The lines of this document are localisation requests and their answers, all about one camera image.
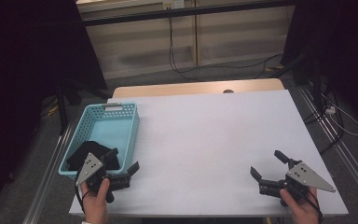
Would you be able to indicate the narrow black curtain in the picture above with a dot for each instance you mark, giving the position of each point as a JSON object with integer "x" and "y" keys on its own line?
{"x": 348, "y": 46}

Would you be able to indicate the round table grommet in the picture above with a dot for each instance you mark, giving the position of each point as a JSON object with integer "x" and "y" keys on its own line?
{"x": 228, "y": 91}

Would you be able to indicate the white wall socket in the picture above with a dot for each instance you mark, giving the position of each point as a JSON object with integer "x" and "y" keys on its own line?
{"x": 174, "y": 4}

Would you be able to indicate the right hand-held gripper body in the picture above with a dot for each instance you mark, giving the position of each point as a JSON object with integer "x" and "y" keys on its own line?
{"x": 304, "y": 175}

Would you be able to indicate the wide black curtain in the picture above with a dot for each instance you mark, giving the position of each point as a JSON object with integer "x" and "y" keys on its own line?
{"x": 18, "y": 62}

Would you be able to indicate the aluminium floor rail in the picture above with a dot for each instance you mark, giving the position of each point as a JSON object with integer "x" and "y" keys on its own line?
{"x": 348, "y": 158}
{"x": 48, "y": 177}

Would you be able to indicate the light blue plastic basket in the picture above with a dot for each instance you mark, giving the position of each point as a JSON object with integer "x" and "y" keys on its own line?
{"x": 112, "y": 130}

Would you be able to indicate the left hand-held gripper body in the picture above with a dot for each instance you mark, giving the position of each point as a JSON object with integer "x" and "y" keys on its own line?
{"x": 90, "y": 168}

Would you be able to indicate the person's right hand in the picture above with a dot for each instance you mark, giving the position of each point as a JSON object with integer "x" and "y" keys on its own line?
{"x": 303, "y": 213}

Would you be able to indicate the black pants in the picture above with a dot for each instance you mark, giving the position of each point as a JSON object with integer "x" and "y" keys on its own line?
{"x": 80, "y": 155}

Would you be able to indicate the white table cover sheet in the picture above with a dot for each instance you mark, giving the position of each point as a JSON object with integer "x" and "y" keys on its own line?
{"x": 214, "y": 140}

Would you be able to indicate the black metal stand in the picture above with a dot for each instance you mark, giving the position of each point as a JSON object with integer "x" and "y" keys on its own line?
{"x": 316, "y": 81}
{"x": 62, "y": 112}

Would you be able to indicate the white plug adapter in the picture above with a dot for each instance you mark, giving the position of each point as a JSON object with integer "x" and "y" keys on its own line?
{"x": 330, "y": 110}

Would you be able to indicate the black horizontal bar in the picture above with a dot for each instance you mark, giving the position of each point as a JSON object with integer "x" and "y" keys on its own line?
{"x": 180, "y": 12}

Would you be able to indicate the person's left hand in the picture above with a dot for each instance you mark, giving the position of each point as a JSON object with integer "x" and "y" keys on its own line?
{"x": 94, "y": 208}

